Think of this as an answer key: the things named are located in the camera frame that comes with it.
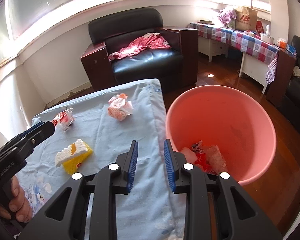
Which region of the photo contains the orange small box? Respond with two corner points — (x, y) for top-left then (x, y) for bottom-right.
(277, 38), (287, 49)

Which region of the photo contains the pink plastic trash bucket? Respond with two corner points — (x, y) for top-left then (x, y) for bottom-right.
(166, 85), (276, 185)

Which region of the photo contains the white foam net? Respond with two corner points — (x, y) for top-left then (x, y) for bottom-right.
(205, 145), (228, 174)

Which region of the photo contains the white plastic bag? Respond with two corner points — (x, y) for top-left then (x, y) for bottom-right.
(180, 147), (197, 164)

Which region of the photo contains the red small gift bag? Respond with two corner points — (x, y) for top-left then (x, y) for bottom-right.
(256, 21), (264, 36)

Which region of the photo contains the brown paper shopping bag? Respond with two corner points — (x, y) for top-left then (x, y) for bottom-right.
(235, 6), (257, 31)

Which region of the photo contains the checkered red blue tablecloth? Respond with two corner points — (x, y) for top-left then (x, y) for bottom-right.
(188, 23), (279, 85)

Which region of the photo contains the red plastic bag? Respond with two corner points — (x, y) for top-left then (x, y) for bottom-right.
(194, 153), (216, 174)

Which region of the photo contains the person's left hand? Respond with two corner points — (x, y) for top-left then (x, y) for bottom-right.
(0, 176), (33, 223)

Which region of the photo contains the orange white wrapper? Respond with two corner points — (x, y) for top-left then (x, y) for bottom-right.
(108, 93), (134, 121)

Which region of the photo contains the red patterned cloth on armchair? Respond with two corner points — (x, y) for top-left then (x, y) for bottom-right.
(108, 33), (172, 61)

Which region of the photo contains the yellow foam fruit net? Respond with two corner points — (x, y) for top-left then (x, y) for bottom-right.
(62, 143), (93, 175)

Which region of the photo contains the white styrofoam piece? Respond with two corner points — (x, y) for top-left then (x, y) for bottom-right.
(55, 139), (89, 167)

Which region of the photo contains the maroon white wrapper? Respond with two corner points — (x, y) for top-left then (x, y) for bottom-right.
(191, 141), (203, 154)

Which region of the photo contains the light blue floral tablecloth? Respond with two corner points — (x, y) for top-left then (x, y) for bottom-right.
(17, 79), (186, 239)

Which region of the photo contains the white tissue container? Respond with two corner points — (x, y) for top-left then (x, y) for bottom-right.
(260, 25), (274, 44)

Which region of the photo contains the clear red snack wrapper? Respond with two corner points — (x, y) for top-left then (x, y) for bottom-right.
(52, 108), (75, 132)

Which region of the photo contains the pink checkered cloth bundle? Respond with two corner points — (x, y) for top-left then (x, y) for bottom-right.
(218, 7), (237, 29)

